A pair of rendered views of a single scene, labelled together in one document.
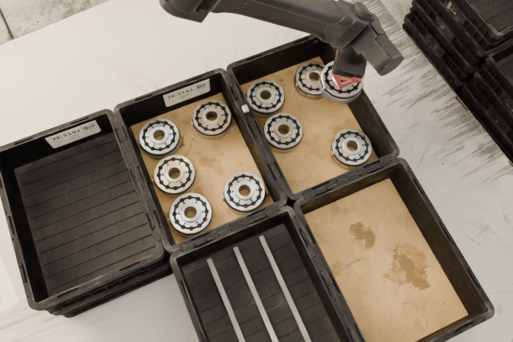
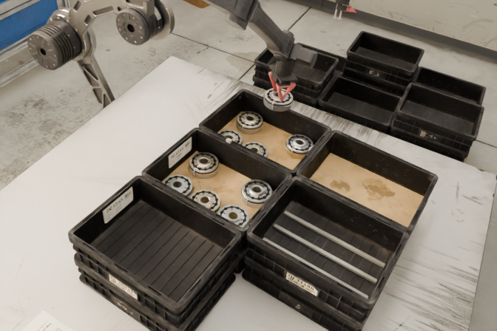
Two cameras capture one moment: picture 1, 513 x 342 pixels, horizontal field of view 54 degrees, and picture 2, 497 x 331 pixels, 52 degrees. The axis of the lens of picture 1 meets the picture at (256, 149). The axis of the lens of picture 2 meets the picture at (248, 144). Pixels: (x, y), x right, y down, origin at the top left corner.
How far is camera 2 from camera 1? 0.89 m
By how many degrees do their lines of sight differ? 31
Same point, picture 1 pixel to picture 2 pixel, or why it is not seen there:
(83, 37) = (55, 171)
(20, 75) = (18, 214)
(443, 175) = not seen: hidden behind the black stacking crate
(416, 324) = (404, 213)
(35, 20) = not seen: outside the picture
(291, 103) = (245, 140)
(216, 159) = (222, 185)
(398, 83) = not seen: hidden behind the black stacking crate
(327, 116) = (271, 137)
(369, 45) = (299, 52)
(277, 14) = (269, 26)
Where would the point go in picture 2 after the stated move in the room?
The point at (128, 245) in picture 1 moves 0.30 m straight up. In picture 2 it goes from (203, 258) to (205, 190)
